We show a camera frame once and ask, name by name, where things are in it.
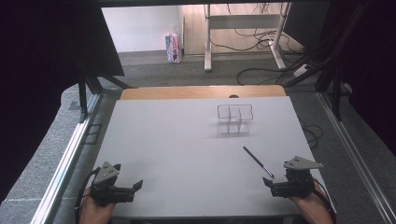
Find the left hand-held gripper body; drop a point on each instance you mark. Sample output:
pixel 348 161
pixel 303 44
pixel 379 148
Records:
pixel 109 193

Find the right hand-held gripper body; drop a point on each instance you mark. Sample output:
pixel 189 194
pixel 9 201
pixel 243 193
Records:
pixel 295 186

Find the black pen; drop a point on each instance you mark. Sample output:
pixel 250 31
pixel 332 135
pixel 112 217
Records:
pixel 257 160

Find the clear acrylic organizer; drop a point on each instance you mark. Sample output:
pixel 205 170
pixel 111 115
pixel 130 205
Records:
pixel 233 124

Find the person's left hand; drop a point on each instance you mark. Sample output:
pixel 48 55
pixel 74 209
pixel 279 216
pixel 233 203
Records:
pixel 93 213

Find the person's right hand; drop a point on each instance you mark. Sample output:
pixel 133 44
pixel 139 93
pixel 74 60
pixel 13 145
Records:
pixel 311 209

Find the black metal stand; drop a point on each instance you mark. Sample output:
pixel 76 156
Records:
pixel 82 99
pixel 336 96

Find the white power strip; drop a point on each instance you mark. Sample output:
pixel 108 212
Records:
pixel 301 70

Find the black curtain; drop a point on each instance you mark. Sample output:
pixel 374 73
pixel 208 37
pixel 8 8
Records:
pixel 373 62
pixel 37 77

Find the colourful paper carton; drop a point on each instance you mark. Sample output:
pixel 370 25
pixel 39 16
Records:
pixel 173 49

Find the dark panel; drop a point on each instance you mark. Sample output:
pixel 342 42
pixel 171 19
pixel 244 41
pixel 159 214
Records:
pixel 308 21

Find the aluminium rail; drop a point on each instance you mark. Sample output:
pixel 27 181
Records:
pixel 351 146
pixel 62 168

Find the white desk frame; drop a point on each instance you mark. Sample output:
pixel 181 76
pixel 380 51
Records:
pixel 243 21

